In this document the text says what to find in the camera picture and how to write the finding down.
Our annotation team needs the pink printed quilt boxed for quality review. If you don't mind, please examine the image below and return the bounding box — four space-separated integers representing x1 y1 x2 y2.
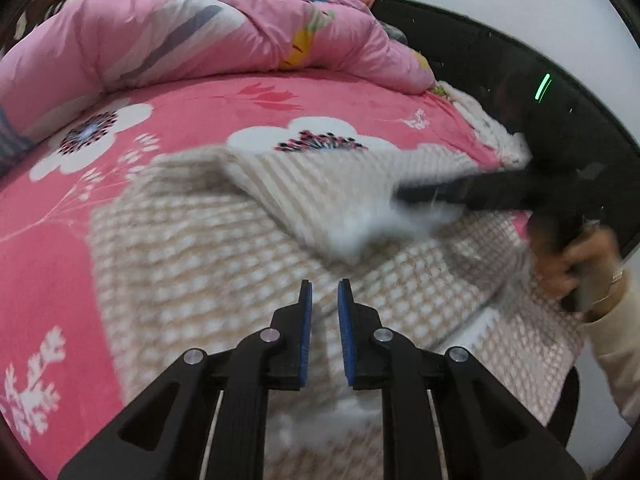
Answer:
0 0 436 133

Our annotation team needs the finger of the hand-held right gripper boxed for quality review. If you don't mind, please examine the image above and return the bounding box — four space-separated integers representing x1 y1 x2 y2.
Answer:
395 172 531 211

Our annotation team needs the black padded headboard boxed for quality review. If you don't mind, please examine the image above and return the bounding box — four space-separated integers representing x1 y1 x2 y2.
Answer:
372 0 640 263

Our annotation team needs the gold bracelet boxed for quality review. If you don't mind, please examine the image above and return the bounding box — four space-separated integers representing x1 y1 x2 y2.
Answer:
597 267 626 307

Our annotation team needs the person's right hand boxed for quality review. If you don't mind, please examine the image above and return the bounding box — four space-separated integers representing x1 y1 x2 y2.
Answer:
537 227 622 313

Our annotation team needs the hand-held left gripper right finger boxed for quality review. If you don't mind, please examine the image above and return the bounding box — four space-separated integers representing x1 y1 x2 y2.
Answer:
337 280 586 480

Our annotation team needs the cream fleece garment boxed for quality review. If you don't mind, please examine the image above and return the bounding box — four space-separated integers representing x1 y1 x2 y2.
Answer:
440 82 533 167

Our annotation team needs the pink floral bed sheet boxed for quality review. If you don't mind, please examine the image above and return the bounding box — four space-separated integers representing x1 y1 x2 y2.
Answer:
0 67 531 463

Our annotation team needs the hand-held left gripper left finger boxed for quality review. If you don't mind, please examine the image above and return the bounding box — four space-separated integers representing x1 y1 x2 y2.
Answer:
57 280 313 480

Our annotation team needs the beige houndstooth knit cardigan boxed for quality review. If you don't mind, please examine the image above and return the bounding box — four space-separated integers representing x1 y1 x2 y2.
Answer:
90 145 586 480

